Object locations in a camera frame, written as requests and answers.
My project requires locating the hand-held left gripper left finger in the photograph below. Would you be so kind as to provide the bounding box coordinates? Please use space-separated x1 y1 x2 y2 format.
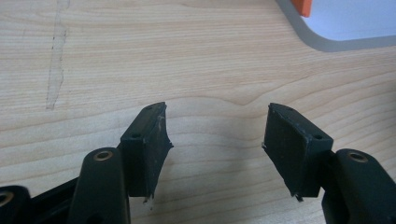
66 101 174 224

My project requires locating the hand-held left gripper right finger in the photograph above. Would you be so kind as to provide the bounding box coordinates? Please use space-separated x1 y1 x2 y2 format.
262 103 396 224

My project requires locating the strip of clear tape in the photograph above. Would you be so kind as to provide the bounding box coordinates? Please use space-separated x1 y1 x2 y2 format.
45 0 71 110

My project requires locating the white tray with grey rim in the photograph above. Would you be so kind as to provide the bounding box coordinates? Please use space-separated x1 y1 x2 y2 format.
276 0 396 53

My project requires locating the orange block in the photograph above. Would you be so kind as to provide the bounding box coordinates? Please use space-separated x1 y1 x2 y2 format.
290 0 313 18

